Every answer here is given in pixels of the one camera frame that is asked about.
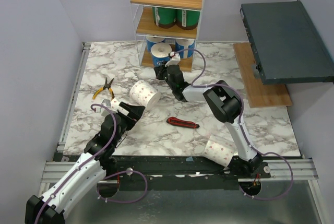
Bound pink dotted roll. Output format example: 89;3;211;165
110;98;121;111
201;135;236;167
129;80;161;111

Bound blue paper roll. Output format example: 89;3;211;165
175;39;196;59

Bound green roll back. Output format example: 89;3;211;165
152;7;177;29

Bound green roll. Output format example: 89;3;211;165
176;9;200;30
152;7;177;29

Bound green roll front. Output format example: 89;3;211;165
176;9;200;30

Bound white wire wooden shelf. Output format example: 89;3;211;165
129;0;205;68

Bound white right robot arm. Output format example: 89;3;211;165
154;64;268;178

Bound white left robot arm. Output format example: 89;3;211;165
25;102;145;223

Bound red black utility knife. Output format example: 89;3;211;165
166;117;200;129

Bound wooden board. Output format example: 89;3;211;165
233;43;293;108

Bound pink dotted roll front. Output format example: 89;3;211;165
201;135;236;167

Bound dark green metal box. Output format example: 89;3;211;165
240;0;333;85

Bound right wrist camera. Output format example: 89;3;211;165
165;52;181;67

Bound yellow handled pliers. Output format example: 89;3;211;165
92;78;115;100

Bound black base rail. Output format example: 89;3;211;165
106;156;271;191

